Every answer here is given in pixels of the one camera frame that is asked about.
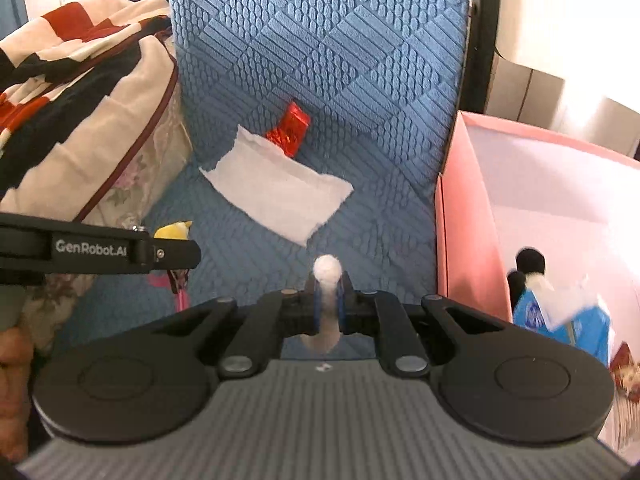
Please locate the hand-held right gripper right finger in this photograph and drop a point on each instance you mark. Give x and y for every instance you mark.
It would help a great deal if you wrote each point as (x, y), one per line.
(340, 310)

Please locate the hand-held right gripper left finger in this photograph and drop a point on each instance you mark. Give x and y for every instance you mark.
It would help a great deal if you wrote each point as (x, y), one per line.
(317, 310)

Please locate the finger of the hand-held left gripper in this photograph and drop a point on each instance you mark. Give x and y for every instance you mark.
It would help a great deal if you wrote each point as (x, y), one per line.
(175, 255)

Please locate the pink and yellow toy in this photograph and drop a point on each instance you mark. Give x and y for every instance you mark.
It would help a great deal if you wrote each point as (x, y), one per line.
(172, 231)

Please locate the pink cardboard box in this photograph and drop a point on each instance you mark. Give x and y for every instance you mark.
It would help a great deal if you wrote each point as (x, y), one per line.
(470, 240)

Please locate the blue tissue packet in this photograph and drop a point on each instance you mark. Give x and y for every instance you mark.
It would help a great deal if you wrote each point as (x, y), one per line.
(580, 330)

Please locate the person's left hand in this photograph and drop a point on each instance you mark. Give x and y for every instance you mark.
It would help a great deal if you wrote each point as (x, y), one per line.
(12, 385)

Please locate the floral bed sheet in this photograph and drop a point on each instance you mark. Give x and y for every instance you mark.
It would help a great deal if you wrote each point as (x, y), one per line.
(125, 180)

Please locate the colourful snack packet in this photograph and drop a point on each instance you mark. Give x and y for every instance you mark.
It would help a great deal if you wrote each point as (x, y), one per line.
(270, 185)

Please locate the striped blanket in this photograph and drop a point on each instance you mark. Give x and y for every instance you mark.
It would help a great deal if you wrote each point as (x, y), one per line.
(75, 85)

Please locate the red foil wrapper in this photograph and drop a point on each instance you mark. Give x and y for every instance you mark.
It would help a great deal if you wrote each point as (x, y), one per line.
(290, 130)

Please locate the blue quilted sofa cover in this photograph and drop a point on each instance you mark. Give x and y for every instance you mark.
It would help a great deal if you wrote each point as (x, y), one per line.
(325, 60)

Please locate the brown cardboard panel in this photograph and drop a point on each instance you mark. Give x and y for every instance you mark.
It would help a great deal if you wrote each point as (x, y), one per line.
(520, 90)

